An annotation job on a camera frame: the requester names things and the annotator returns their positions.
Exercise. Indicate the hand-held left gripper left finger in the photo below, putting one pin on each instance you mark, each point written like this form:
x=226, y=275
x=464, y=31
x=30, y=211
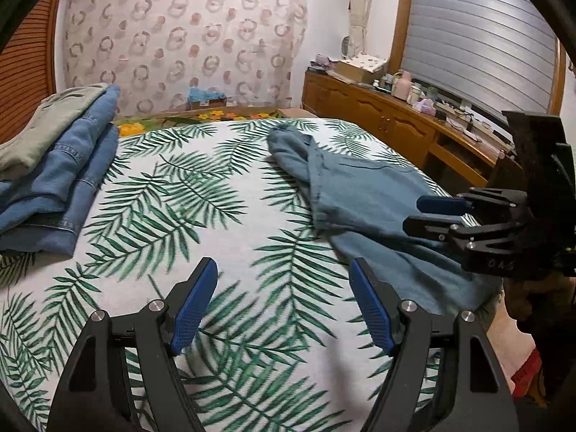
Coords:
x=193, y=306

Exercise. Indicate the small round fan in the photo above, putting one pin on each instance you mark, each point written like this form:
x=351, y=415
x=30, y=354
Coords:
x=347, y=46

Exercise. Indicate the circle pattern wall curtain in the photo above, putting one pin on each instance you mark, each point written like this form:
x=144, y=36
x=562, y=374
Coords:
x=180, y=31

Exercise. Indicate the pink mattress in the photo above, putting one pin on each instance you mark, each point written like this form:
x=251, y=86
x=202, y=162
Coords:
x=508, y=337

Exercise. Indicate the wooden window frame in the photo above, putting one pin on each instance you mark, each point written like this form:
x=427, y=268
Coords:
x=400, y=18

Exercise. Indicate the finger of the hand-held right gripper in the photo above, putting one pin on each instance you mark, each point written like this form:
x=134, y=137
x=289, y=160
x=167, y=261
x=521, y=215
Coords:
x=438, y=204
x=432, y=227

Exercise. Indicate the lilac bag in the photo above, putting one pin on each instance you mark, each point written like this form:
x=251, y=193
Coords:
x=325, y=60

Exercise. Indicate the folded blue denim jeans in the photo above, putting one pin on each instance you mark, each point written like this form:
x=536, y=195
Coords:
x=67, y=175

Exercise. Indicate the wooden slatted door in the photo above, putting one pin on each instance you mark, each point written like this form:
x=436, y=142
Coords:
x=22, y=63

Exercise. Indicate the brown cardboard box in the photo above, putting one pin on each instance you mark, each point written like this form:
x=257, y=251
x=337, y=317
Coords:
x=211, y=104

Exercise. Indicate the grey window blind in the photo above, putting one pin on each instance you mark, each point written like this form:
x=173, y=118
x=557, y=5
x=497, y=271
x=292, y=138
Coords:
x=472, y=31

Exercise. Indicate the blue plastic bag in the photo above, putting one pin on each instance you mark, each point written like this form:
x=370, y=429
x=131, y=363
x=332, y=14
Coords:
x=202, y=93

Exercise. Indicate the white dotted box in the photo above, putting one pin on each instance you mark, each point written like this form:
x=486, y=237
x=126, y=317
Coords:
x=364, y=65

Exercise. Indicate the leaf print bedsheet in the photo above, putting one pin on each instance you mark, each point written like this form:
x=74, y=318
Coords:
x=202, y=198

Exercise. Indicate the beige window curtain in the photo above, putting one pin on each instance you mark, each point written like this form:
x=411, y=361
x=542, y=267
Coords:
x=362, y=9

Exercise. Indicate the pink thermos bottle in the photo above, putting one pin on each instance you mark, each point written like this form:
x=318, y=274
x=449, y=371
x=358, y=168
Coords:
x=402, y=85

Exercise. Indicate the teal blue pants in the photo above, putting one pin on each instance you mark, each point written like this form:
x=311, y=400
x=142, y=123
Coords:
x=360, y=189

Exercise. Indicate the purple soft item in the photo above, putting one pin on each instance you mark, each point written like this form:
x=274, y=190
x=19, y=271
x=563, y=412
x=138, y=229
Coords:
x=424, y=107

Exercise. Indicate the wooden sideboard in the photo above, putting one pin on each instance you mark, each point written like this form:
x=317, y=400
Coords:
x=360, y=103

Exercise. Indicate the grey-green folded pants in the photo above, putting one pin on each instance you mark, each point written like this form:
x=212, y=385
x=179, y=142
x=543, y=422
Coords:
x=45, y=121

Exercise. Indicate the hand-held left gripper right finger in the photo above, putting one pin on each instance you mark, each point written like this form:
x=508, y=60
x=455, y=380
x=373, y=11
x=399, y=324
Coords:
x=373, y=310

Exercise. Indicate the floral blanket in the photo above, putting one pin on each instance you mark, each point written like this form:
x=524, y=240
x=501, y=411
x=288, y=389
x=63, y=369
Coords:
x=180, y=121

